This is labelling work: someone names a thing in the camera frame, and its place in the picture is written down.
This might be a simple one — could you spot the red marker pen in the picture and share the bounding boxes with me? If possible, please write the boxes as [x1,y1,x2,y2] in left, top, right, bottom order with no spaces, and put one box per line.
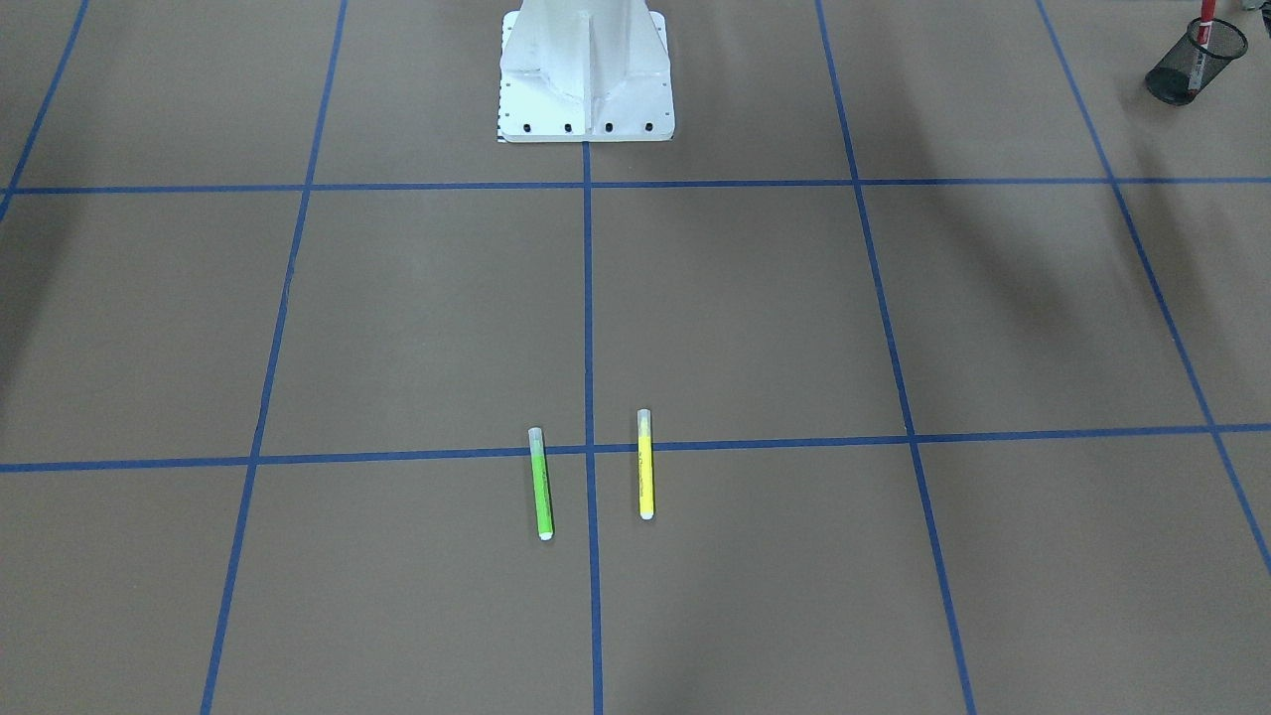
[1188,0,1218,97]

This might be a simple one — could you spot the yellow highlighter pen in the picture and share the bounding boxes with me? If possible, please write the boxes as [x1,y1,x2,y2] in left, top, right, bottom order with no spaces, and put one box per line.
[636,408,655,519]

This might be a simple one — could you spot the green highlighter pen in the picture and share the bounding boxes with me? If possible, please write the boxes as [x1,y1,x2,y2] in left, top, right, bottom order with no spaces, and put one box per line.
[527,425,555,542]

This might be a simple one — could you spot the black mesh pen cup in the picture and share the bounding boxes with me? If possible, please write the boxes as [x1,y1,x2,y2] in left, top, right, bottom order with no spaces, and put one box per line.
[1144,18,1249,107]

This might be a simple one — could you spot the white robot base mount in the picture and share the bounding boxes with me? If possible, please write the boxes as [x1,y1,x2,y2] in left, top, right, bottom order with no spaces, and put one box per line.
[496,1,676,144]

